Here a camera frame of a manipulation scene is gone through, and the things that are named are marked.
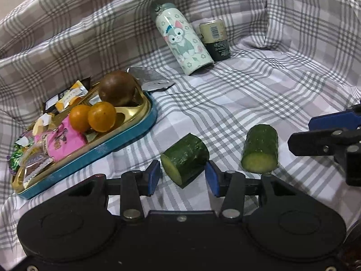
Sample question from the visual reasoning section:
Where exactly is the blue and gold tin tray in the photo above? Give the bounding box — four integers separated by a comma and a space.
11, 90, 158, 201

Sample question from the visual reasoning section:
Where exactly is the pink snack packet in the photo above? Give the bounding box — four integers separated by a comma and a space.
46, 116, 88, 161

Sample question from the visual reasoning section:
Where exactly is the cartoon print water bottle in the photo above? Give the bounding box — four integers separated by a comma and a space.
155, 3, 215, 75

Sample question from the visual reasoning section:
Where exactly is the clear wrapped biscuit packet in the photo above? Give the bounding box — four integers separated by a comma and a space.
21, 155, 55, 181

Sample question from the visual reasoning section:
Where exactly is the black snack packet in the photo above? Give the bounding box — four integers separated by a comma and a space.
42, 76, 92, 112

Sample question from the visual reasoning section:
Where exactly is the silver foil packet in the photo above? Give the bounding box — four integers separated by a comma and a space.
127, 66, 176, 91

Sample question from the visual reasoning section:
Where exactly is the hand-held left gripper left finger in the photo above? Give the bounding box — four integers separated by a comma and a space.
66, 160, 162, 221

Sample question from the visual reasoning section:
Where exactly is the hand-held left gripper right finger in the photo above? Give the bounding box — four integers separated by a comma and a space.
205, 160, 299, 220

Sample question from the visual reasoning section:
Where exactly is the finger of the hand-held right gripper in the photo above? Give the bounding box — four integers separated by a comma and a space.
308, 104, 361, 132
288, 128, 361, 156

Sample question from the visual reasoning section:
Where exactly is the brown round fruit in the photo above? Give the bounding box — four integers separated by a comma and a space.
98, 70, 139, 106

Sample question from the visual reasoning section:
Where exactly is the small orange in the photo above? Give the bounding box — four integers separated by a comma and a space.
87, 102, 117, 133
69, 104, 92, 133

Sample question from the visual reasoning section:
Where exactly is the white candy wrapper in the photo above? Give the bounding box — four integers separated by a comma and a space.
32, 113, 55, 136

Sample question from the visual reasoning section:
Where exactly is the green foil candy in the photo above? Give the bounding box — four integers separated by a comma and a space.
10, 141, 33, 173

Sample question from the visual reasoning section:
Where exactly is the cut cucumber piece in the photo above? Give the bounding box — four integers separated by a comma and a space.
161, 133, 210, 187
241, 124, 279, 174

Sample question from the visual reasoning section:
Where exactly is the yellow snack packet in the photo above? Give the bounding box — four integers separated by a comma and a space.
55, 80, 88, 112

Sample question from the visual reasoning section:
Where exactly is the plaid blanket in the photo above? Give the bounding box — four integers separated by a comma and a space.
0, 0, 361, 260

